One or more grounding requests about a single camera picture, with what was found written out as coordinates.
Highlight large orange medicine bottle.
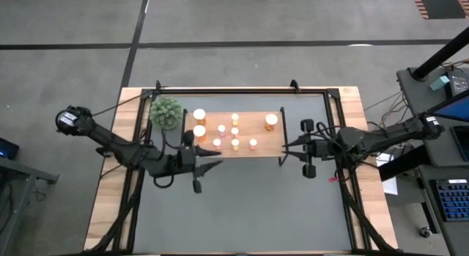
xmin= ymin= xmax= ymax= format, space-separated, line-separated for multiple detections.
xmin=264 ymin=113 xmax=279 ymax=132
xmin=192 ymin=124 xmax=207 ymax=143
xmin=192 ymin=108 xmax=207 ymax=127

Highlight green plant in patterned pot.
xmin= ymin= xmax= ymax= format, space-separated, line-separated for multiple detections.
xmin=148 ymin=96 xmax=184 ymax=131

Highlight white paper sheet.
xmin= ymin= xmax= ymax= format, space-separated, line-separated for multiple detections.
xmin=375 ymin=153 xmax=399 ymax=197

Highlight backlit keyboard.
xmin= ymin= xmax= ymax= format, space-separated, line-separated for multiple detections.
xmin=432 ymin=178 xmax=469 ymax=223

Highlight grey side desk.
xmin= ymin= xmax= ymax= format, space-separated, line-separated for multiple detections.
xmin=396 ymin=65 xmax=469 ymax=256

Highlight thin black cable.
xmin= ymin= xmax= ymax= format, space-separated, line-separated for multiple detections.
xmin=90 ymin=93 xmax=144 ymax=117

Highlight black mat orange striped edge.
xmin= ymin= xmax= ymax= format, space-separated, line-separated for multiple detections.
xmin=410 ymin=0 xmax=469 ymax=21

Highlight small teal box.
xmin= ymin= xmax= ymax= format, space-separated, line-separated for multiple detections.
xmin=429 ymin=75 xmax=451 ymax=92

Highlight black slanted pole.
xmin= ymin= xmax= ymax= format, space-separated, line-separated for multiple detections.
xmin=412 ymin=26 xmax=469 ymax=82

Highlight blue lit screen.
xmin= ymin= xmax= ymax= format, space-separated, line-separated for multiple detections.
xmin=427 ymin=89 xmax=469 ymax=123

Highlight wooden shelf black metal legs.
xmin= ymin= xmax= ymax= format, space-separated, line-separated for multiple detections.
xmin=179 ymin=106 xmax=290 ymax=168

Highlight loose cables bundle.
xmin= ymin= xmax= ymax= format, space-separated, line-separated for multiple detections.
xmin=364 ymin=90 xmax=422 ymax=132

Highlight grey metal cart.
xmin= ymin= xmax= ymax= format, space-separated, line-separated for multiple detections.
xmin=0 ymin=155 xmax=59 ymax=256

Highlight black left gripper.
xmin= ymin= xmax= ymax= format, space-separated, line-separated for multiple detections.
xmin=169 ymin=129 xmax=224 ymax=194

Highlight black device blue light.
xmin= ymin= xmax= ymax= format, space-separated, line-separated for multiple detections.
xmin=0 ymin=137 xmax=21 ymax=161

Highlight black metal table frame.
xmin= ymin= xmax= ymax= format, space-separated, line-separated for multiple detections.
xmin=86 ymin=86 xmax=395 ymax=255

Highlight black desk support beam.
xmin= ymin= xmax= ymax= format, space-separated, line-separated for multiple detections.
xmin=377 ymin=144 xmax=432 ymax=183

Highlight black power adapter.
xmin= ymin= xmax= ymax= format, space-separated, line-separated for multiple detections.
xmin=448 ymin=70 xmax=469 ymax=98

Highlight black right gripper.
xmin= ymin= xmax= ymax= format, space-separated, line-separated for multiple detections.
xmin=281 ymin=118 xmax=340 ymax=180

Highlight black tablet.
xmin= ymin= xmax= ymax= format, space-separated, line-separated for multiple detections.
xmin=450 ymin=125 xmax=469 ymax=162

